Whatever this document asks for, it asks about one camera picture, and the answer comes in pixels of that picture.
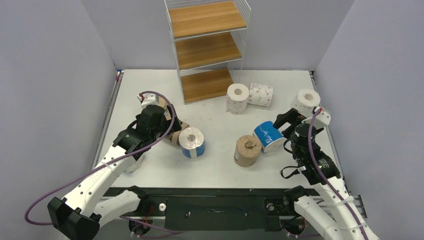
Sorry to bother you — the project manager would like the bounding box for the blue white roll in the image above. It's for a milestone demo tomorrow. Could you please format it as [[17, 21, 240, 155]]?
[[178, 127, 206, 159], [252, 121, 284, 153]]

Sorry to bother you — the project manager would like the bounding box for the brown paper roll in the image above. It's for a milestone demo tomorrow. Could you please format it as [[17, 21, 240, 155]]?
[[234, 135, 262, 168]]

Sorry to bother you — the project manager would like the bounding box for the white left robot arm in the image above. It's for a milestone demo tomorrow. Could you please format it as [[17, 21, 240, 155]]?
[[47, 104, 182, 240]]

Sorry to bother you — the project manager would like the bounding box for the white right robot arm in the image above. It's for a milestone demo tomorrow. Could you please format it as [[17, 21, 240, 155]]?
[[273, 107, 379, 240]]

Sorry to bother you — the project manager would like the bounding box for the brown cartoon printed roll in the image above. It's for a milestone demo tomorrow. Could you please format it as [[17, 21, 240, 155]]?
[[159, 97, 190, 146]]

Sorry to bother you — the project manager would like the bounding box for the blue white wrapped roll lying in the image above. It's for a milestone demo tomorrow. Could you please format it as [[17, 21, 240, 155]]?
[[252, 121, 284, 153]]

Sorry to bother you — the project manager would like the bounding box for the white dotted roll lying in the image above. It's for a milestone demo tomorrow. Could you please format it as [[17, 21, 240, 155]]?
[[247, 83, 274, 107]]

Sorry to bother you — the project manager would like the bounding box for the blue roll left edge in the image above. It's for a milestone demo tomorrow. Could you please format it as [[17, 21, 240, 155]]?
[[124, 153, 145, 173]]

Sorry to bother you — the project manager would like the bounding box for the white dotted roll upright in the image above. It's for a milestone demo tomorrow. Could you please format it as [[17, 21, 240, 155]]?
[[225, 83, 250, 115]]

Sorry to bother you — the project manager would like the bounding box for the white roll near right wall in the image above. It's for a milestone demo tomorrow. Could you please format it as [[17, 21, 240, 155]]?
[[290, 89, 321, 118]]

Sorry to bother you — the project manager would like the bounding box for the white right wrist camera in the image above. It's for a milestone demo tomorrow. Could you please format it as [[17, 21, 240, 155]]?
[[301, 106, 331, 130]]

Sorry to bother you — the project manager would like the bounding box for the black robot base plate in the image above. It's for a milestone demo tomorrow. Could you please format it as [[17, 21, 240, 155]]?
[[124, 187, 298, 232]]

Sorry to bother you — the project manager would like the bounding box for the white wire wooden shelf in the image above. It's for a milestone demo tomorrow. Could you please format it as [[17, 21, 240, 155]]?
[[164, 0, 252, 104]]

